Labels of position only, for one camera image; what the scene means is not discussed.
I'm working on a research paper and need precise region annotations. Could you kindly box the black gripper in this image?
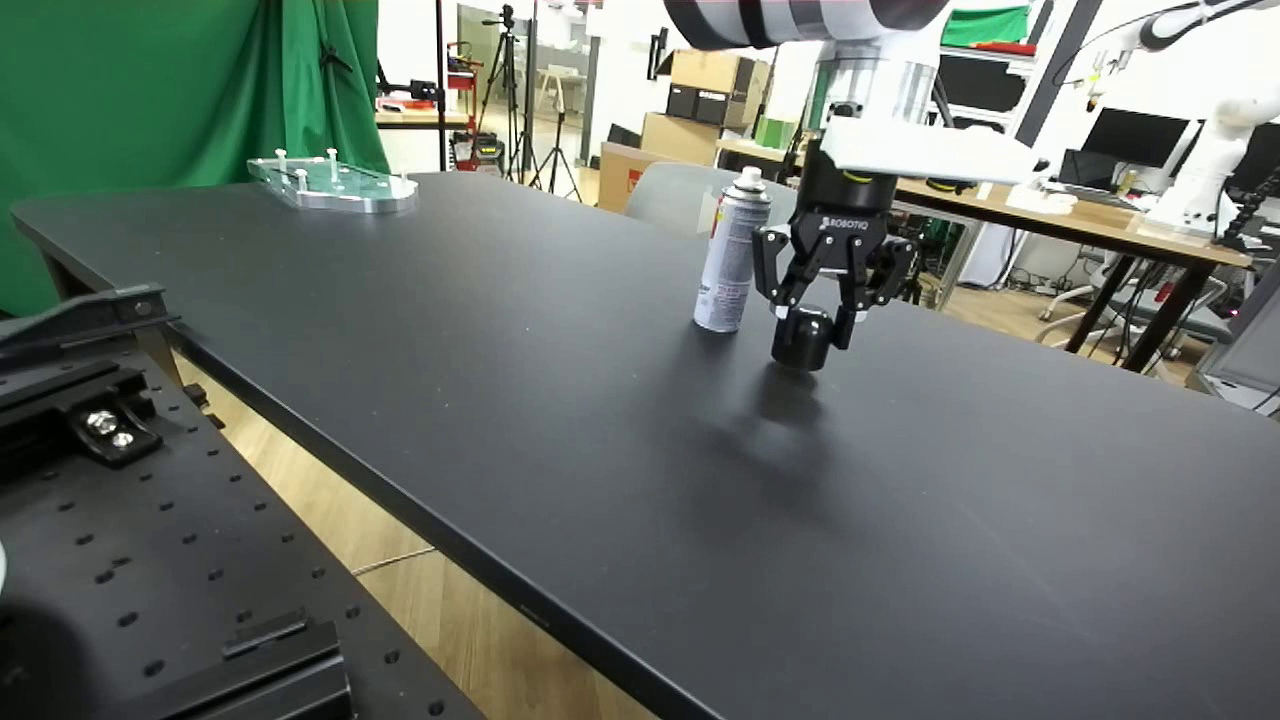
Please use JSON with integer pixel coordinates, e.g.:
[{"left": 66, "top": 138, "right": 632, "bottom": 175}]
[{"left": 753, "top": 138, "right": 925, "bottom": 353}]

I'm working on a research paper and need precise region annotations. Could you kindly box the black round lid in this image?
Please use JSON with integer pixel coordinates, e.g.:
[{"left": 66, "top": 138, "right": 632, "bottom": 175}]
[{"left": 767, "top": 306, "right": 834, "bottom": 373}]

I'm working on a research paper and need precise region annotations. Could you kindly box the white spray bottle red label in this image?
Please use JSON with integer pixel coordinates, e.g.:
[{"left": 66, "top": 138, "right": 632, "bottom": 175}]
[{"left": 686, "top": 163, "right": 775, "bottom": 340}]

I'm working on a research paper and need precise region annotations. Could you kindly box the grey mesh office chair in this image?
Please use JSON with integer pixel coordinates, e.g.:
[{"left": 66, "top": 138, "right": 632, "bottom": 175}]
[{"left": 623, "top": 158, "right": 838, "bottom": 277}]

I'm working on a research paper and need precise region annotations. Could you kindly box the brown cardboard box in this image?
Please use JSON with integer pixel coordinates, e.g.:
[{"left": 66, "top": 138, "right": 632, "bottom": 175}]
[{"left": 595, "top": 110, "right": 730, "bottom": 214}]

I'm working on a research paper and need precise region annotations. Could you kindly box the stacked cardboard box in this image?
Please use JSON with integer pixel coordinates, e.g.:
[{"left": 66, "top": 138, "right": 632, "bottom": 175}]
[{"left": 667, "top": 48, "right": 775, "bottom": 137}]

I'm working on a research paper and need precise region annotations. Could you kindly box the long wooden desk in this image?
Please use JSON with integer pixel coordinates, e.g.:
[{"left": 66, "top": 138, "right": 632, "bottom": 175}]
[{"left": 722, "top": 131, "right": 1255, "bottom": 376}]

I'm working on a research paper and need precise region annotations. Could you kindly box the green cloth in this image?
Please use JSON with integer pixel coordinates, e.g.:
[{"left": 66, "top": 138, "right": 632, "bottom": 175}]
[{"left": 935, "top": 2, "right": 1040, "bottom": 57}]

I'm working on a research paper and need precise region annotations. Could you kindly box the black computer monitor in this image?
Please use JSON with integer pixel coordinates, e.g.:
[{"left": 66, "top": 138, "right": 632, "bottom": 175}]
[{"left": 1079, "top": 102, "right": 1196, "bottom": 173}]

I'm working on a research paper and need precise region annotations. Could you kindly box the black perforated breadboard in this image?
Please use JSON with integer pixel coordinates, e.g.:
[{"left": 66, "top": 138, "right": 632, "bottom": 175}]
[{"left": 0, "top": 279, "right": 483, "bottom": 720}]

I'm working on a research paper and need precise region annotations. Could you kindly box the green curtain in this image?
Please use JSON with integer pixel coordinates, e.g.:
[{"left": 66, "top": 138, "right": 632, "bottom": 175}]
[{"left": 0, "top": 0, "right": 390, "bottom": 320}]

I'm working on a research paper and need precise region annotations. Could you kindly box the light camera tripod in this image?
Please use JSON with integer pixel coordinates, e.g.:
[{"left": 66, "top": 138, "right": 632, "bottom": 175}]
[{"left": 522, "top": 64, "right": 593, "bottom": 205}]

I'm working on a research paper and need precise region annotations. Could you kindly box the black camera tripod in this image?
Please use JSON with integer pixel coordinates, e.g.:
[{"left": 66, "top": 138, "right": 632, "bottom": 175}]
[{"left": 476, "top": 2, "right": 526, "bottom": 175}]

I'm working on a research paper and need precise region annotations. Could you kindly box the black bracket with silver screws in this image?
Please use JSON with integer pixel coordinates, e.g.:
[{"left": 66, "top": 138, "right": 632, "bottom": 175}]
[{"left": 64, "top": 373, "right": 166, "bottom": 472}]

